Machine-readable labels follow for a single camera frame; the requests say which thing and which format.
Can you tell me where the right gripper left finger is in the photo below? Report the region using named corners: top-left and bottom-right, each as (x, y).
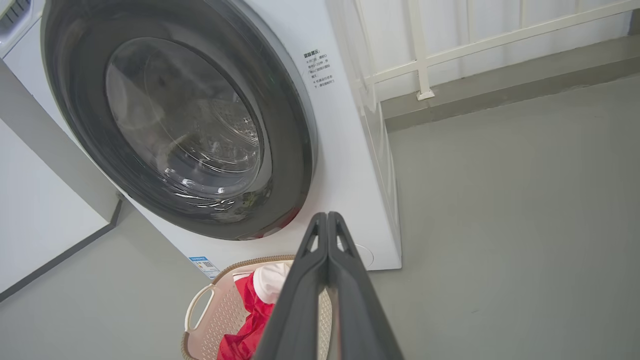
top-left (252, 211), bottom-right (329, 360)

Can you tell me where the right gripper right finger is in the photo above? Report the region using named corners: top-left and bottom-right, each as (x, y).
top-left (326, 211), bottom-right (405, 360)

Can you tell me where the red garment with white stripes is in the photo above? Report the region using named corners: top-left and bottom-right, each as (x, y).
top-left (252, 262), bottom-right (292, 306)

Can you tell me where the plain red garment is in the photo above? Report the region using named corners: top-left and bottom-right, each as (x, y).
top-left (217, 272), bottom-right (276, 360)

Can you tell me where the black round glass washer door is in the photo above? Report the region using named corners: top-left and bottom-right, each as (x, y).
top-left (41, 0), bottom-right (318, 242)

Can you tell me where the cream perforated laundry basket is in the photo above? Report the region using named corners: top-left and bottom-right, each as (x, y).
top-left (181, 255), bottom-right (333, 360)

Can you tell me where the white front-load washing machine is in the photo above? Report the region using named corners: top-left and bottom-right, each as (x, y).
top-left (0, 0), bottom-right (403, 273)

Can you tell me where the stainless steel washer drum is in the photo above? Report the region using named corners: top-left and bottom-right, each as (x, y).
top-left (107, 40), bottom-right (266, 206)

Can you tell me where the warning text label sticker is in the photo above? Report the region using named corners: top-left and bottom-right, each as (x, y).
top-left (302, 48), bottom-right (336, 90)

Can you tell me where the round drain filter cover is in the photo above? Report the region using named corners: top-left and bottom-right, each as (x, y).
top-left (337, 243), bottom-right (375, 269)

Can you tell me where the blue energy label sticker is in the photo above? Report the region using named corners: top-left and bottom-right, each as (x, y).
top-left (189, 256), bottom-right (221, 279)

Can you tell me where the white metal railing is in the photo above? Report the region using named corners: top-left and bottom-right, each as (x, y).
top-left (325, 0), bottom-right (640, 113)

